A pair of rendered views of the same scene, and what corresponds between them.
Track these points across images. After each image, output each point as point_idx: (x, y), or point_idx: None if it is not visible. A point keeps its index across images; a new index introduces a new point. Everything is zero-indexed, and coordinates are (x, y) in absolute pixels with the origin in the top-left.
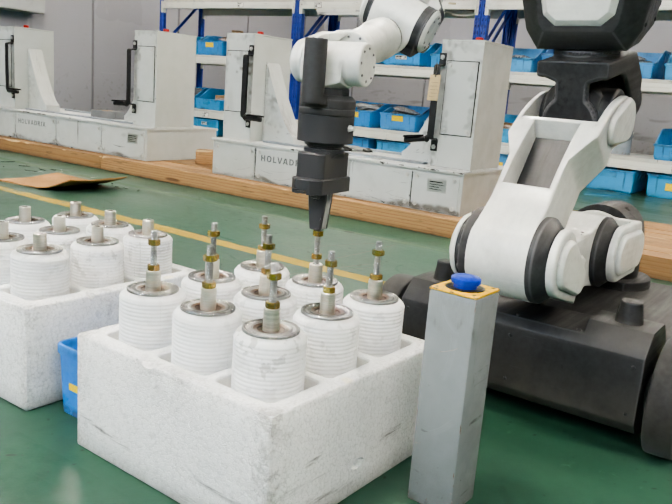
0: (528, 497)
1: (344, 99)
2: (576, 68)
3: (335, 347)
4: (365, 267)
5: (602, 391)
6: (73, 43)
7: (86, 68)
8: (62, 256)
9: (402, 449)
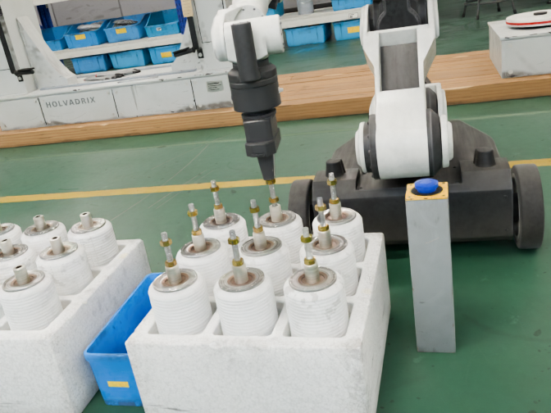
0: (484, 314)
1: (271, 67)
2: None
3: (348, 270)
4: (205, 174)
5: (486, 220)
6: None
7: None
8: (49, 279)
9: (387, 318)
